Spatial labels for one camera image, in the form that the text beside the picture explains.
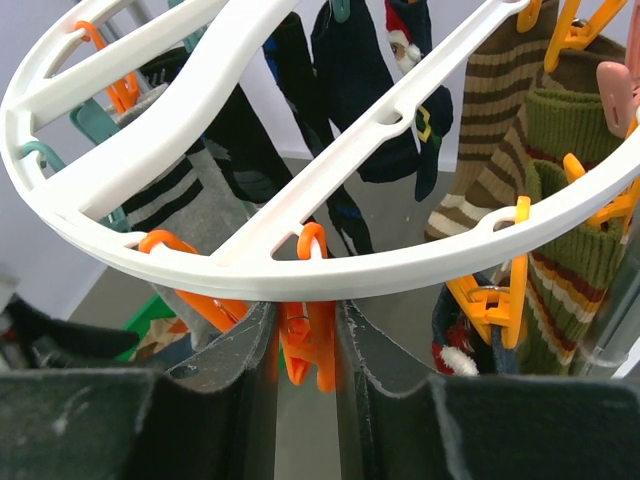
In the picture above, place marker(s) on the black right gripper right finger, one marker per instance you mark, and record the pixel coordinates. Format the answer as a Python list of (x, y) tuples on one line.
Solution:
[(397, 419)]

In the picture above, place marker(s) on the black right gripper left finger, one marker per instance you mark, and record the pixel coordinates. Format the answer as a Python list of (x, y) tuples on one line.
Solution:
[(213, 416)]

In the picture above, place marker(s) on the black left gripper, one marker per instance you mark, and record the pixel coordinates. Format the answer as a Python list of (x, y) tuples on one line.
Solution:
[(45, 342)]

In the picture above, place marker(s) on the navy santa pattern sock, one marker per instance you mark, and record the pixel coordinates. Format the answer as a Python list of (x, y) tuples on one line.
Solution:
[(457, 348)]

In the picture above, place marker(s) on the olive green striped sock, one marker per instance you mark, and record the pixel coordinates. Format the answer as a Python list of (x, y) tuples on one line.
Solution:
[(560, 122)]

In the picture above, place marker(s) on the brown striped sock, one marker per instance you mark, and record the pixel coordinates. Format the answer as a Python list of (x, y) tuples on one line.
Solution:
[(492, 158)]

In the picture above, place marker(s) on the pink clip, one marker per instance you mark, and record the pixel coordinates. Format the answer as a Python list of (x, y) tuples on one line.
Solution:
[(619, 91)]

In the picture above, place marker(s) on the bright orange clip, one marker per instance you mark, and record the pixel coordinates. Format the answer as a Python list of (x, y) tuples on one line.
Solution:
[(306, 334)]

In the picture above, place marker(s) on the yellow orange clip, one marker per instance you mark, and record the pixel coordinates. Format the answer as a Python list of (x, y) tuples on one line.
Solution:
[(489, 306)]

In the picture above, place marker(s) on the white round sock hanger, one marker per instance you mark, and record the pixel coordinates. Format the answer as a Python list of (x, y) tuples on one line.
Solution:
[(73, 201)]

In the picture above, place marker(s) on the green plastic bin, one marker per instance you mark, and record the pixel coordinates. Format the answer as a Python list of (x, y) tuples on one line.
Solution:
[(156, 327)]

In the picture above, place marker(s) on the grey striped sock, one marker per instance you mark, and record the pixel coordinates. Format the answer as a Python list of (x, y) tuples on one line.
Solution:
[(192, 200)]

